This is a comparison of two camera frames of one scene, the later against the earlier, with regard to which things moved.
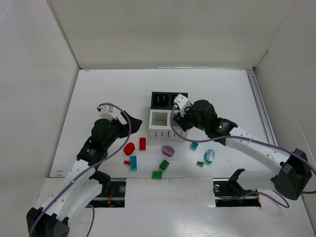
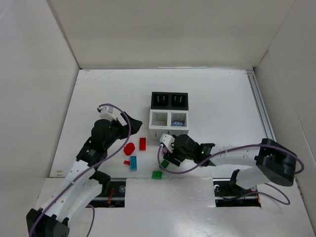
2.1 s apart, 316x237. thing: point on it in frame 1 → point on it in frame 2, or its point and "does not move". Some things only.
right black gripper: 181,120 → 174,154
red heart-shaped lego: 129,148 does not move
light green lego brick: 157,175 does not move
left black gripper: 123,124 does not move
